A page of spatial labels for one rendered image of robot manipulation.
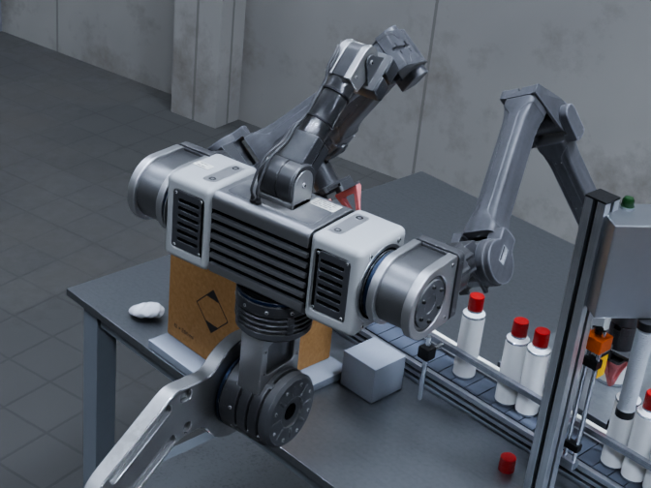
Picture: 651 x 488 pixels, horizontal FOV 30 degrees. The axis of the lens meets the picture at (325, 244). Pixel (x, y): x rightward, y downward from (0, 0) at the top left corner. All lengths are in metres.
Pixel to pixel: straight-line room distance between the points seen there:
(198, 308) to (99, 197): 2.74
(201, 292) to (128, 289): 0.41
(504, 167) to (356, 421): 0.78
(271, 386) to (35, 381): 2.19
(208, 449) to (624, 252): 1.69
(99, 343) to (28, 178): 2.58
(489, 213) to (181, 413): 0.62
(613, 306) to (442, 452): 0.56
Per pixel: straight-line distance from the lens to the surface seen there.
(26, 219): 5.24
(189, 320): 2.77
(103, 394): 3.19
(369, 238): 1.86
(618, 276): 2.22
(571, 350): 2.33
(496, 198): 2.08
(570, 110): 2.27
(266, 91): 6.17
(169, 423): 2.06
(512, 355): 2.62
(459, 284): 1.93
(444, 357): 2.82
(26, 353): 4.35
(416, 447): 2.60
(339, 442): 2.58
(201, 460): 3.50
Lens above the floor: 2.37
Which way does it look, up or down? 27 degrees down
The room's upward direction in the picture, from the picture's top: 6 degrees clockwise
